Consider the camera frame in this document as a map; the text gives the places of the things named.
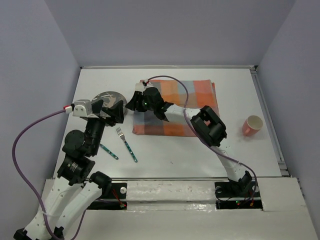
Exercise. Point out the spoon with teal handle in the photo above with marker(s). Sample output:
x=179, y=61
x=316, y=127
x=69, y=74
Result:
x=109, y=152

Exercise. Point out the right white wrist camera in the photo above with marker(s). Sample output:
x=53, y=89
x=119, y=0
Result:
x=143, y=85

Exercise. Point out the red white paper cup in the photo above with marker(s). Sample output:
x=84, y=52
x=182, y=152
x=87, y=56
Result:
x=252, y=125

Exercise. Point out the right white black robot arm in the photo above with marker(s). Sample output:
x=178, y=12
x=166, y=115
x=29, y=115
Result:
x=204, y=123

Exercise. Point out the fork with teal handle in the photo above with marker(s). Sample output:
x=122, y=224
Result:
x=122, y=137

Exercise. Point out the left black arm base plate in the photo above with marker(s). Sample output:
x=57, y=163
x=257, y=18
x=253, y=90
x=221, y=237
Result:
x=113, y=199

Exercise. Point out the dark round deer plate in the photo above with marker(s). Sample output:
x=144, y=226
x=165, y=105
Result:
x=110, y=98

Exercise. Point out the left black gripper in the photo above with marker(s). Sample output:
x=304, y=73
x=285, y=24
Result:
x=117, y=111

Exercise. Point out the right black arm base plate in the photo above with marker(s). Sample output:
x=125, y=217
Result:
x=226, y=199

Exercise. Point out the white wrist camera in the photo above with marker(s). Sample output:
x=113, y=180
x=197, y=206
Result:
x=143, y=85
x=80, y=108

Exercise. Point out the aluminium table edge rail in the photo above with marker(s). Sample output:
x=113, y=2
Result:
x=250, y=67

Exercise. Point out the orange grey checkered cloth napkin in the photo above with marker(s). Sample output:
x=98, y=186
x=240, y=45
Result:
x=194, y=94

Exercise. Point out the white front cover panel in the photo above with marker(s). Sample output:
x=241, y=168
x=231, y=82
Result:
x=186, y=210

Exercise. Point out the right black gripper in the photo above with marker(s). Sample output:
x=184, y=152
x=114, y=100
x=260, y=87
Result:
x=134, y=104

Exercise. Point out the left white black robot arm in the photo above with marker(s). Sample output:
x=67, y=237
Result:
x=74, y=187

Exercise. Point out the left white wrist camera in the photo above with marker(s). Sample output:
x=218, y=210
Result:
x=80, y=108

